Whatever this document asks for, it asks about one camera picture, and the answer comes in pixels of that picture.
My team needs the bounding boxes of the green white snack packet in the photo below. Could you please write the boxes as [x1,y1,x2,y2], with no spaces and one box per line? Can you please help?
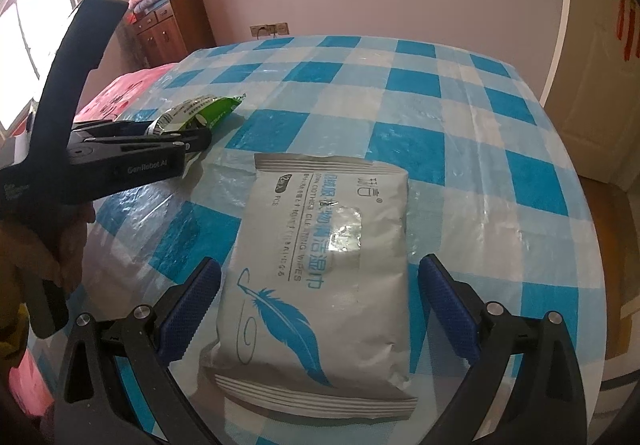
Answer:
[145,94,248,136]

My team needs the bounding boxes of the white door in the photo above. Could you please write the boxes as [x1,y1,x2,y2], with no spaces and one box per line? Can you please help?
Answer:
[537,0,640,186]

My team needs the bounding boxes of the blue white checkered tablecloth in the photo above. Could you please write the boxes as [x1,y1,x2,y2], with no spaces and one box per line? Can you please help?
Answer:
[30,34,603,445]

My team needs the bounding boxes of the window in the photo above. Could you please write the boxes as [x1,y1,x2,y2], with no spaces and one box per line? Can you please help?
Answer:
[0,0,78,136]

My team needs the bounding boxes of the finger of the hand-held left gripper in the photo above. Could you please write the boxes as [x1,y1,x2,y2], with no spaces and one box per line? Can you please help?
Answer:
[72,121,152,136]
[67,125,213,157]

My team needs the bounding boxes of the person's left hand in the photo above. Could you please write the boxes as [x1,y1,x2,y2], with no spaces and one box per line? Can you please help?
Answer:
[0,202,97,296]

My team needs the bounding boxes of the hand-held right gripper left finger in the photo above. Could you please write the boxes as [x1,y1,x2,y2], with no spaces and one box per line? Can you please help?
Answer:
[52,255,223,445]

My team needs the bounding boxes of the red knot door ornament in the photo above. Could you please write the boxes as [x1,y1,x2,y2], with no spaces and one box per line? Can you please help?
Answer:
[615,0,640,61]

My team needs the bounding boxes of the grey wet wipes pack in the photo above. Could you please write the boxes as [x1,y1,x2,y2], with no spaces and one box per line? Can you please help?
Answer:
[199,152,418,422]

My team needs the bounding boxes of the brown wooden cabinet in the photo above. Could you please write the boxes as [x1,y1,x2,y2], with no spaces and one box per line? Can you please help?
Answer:
[132,0,216,68]

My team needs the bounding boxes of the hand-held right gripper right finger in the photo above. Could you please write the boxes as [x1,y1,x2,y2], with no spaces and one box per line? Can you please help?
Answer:
[417,252,586,445]

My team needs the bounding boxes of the wall power socket panel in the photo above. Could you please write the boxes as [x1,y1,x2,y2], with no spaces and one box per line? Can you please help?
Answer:
[250,21,291,39]

